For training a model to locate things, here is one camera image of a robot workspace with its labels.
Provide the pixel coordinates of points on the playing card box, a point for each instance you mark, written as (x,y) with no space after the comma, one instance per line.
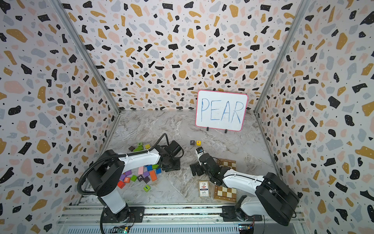
(203,186)

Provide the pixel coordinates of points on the red cube block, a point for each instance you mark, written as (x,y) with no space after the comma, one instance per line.
(120,184)

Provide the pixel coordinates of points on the pink framed whiteboard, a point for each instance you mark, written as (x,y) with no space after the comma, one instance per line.
(221,110)

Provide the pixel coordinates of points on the green I letter block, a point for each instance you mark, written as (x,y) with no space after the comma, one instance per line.
(147,188)

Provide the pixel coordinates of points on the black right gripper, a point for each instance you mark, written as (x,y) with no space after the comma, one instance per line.
(197,166)

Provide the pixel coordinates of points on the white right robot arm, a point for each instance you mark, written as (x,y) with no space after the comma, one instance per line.
(271,196)

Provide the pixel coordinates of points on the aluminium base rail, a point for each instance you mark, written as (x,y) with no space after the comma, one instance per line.
(172,219)

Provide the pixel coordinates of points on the long orange block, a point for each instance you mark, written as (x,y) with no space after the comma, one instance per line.
(153,175)

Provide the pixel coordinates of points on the long green block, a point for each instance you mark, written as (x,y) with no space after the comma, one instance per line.
(139,148)

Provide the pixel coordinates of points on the wooden chessboard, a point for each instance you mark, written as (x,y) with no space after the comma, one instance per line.
(223,193)

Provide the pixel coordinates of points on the long pink block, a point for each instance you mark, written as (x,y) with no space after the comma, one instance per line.
(140,170)

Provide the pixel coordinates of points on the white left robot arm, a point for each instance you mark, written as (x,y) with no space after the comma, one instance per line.
(102,176)

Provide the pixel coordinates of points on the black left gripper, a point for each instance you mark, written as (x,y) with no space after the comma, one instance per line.
(177,167)

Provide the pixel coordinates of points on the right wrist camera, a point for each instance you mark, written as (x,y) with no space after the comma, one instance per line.
(199,152)

